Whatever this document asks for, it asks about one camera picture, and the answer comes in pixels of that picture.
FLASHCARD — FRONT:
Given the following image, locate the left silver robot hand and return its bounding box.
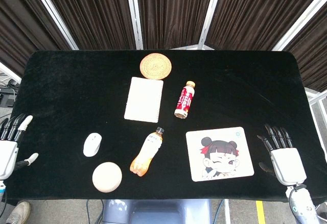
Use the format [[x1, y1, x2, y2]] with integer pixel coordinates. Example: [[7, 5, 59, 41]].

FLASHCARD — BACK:
[[0, 113, 39, 181]]

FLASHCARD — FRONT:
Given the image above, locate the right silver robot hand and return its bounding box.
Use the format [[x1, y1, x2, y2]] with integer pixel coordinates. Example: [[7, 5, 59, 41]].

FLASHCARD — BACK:
[[256, 123, 307, 186]]

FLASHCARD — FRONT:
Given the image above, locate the white computer mouse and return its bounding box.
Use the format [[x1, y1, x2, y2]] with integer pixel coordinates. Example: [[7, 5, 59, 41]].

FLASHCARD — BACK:
[[83, 132, 102, 157]]

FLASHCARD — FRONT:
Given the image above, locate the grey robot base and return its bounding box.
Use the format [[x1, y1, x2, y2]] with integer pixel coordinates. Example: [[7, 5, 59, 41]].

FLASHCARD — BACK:
[[102, 198, 213, 224]]

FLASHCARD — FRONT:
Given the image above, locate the cartoon girl mouse pad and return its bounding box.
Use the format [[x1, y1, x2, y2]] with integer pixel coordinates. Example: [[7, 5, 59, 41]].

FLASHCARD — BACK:
[[185, 126, 255, 183]]

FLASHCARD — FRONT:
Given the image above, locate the beige shoe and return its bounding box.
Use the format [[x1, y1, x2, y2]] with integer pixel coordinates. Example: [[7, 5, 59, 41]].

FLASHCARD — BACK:
[[5, 201, 31, 224]]

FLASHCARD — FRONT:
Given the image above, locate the black equipment box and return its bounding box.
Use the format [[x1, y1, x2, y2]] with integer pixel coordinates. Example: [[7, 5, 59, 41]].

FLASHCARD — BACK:
[[0, 80, 20, 107]]

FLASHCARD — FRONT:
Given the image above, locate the white table leg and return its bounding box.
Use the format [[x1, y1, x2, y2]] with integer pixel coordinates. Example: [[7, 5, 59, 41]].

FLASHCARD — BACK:
[[224, 198, 231, 224]]

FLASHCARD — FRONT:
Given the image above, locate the black velvet table cloth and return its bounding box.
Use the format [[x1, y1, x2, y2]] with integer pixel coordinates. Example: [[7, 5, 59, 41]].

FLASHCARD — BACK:
[[0, 49, 327, 206]]

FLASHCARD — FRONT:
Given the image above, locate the cream round ball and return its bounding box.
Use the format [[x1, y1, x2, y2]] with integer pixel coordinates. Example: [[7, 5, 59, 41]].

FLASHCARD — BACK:
[[91, 161, 123, 193]]

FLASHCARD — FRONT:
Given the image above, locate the dark brown pleated curtain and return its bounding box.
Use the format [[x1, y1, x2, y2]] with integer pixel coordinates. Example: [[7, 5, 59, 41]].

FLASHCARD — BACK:
[[205, 0, 327, 51], [283, 3, 327, 92], [135, 0, 217, 50], [39, 0, 136, 51], [0, 0, 72, 77]]

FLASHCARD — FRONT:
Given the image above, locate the red label drink bottle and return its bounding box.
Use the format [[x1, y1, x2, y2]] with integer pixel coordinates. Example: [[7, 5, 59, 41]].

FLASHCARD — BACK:
[[174, 81, 196, 119]]

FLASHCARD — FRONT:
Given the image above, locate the orange drink plastic bottle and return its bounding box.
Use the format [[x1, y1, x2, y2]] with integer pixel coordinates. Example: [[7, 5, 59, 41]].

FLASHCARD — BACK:
[[129, 127, 165, 178]]

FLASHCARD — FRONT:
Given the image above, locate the white spiral notebook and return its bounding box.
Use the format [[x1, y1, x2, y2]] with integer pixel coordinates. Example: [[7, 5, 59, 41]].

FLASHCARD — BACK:
[[124, 76, 164, 123]]

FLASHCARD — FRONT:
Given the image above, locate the round woven coaster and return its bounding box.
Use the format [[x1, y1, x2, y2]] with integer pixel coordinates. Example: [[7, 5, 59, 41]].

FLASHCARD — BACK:
[[139, 53, 172, 80]]

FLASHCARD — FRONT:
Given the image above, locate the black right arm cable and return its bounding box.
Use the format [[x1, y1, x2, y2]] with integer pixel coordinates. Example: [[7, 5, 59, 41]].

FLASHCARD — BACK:
[[288, 184, 307, 204]]

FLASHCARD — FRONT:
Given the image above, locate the white metal frame rail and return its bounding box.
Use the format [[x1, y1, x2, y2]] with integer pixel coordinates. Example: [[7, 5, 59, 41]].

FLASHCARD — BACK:
[[305, 87, 327, 158]]

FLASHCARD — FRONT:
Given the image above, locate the white metal frame post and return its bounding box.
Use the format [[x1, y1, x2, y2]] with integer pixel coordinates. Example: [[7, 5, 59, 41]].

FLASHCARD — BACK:
[[198, 0, 225, 50], [272, 0, 327, 52], [0, 62, 21, 83], [124, 0, 144, 51], [27, 0, 79, 51]]

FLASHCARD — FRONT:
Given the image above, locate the blue floor cable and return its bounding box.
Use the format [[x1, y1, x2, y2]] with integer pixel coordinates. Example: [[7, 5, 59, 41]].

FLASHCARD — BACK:
[[213, 200, 225, 224]]

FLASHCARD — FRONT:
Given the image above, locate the black floor cable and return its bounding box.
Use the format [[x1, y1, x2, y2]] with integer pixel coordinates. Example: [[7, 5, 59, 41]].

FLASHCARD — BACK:
[[86, 200, 104, 224]]

